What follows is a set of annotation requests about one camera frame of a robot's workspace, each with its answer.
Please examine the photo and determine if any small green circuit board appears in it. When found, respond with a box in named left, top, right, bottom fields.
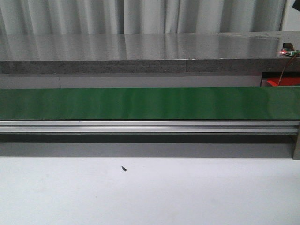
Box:
left=280, top=49, right=300, bottom=57

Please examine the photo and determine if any red black wire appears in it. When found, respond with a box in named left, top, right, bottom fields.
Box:
left=277, top=55, right=297, bottom=87

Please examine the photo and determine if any white curtain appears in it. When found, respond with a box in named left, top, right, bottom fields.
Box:
left=0, top=0, right=286, bottom=35

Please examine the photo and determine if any green conveyor belt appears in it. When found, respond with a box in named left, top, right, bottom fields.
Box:
left=0, top=87, right=300, bottom=120

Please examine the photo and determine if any grey stone counter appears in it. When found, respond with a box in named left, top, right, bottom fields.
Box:
left=0, top=31, right=300, bottom=74

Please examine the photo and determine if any red plastic tray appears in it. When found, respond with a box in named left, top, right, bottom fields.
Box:
left=266, top=77, right=300, bottom=87

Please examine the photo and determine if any small black sensor module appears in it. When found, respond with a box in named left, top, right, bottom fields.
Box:
left=283, top=42, right=294, bottom=51

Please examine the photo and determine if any aluminium conveyor frame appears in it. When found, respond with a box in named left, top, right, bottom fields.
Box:
left=0, top=120, right=300, bottom=159

